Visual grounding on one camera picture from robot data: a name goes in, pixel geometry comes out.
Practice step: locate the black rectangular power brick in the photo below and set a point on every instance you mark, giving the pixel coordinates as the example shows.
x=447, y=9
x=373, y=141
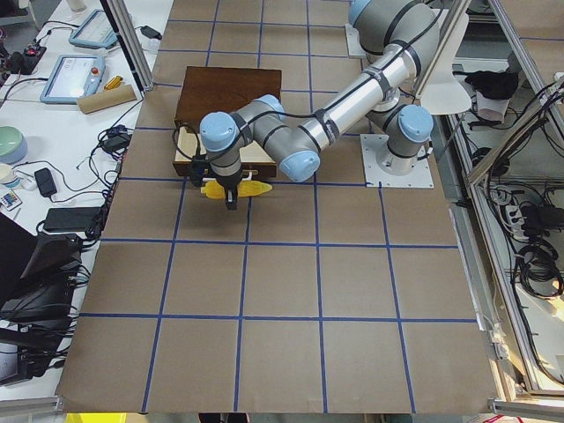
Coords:
x=70, y=219

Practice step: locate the aluminium extrusion post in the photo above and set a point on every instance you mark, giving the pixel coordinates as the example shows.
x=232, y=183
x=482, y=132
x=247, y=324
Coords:
x=121, y=23

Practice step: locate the cardboard tube roll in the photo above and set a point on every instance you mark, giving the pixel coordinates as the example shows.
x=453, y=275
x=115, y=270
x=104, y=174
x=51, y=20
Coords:
x=106, y=99

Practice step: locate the yellow toy corn cob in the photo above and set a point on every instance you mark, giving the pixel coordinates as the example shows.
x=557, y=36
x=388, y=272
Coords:
x=212, y=189

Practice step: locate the blue teach pendant far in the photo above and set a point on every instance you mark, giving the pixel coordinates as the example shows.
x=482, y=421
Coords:
x=95, y=32

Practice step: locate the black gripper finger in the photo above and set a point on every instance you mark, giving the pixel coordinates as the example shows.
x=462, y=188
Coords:
x=231, y=199

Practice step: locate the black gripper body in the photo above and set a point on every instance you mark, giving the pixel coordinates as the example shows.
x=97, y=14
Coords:
x=228, y=183

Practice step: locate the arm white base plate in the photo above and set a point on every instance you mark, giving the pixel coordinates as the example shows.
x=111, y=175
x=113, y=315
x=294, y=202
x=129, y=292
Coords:
x=354, y=48
x=383, y=169

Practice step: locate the blue teach pendant near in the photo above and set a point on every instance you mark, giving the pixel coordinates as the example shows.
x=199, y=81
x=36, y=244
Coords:
x=73, y=77

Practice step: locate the blue teach pendant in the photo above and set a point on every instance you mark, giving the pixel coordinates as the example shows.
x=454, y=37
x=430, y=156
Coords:
x=73, y=77
x=95, y=32

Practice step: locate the dark wooden drawer cabinet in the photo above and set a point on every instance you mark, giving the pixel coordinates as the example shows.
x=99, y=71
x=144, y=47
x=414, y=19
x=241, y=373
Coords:
x=212, y=89

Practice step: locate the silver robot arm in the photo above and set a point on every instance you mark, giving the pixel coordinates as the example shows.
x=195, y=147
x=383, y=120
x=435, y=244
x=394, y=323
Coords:
x=402, y=35

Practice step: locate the black smartphone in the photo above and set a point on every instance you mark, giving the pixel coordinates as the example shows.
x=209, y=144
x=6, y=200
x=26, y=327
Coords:
x=45, y=182

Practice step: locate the white chair back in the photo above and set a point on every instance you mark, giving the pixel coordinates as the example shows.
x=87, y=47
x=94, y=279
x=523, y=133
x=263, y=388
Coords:
x=437, y=89

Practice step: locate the black cloth pile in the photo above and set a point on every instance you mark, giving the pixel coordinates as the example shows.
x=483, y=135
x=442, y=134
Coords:
x=493, y=85

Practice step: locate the green round bowl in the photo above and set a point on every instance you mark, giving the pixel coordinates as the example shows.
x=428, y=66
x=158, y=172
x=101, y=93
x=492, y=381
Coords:
x=13, y=145

